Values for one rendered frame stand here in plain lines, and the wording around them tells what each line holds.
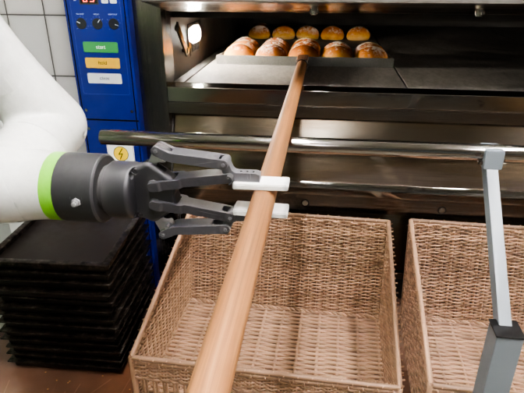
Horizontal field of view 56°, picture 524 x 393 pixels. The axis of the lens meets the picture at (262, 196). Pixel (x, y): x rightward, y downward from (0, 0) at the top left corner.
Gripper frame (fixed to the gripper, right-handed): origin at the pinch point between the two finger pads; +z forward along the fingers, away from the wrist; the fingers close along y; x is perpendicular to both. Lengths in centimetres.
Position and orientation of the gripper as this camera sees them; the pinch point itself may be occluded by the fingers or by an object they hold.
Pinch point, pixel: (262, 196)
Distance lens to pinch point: 63.3
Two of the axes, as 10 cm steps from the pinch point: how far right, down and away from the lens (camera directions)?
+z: 9.9, 0.5, -1.1
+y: 0.0, 9.1, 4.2
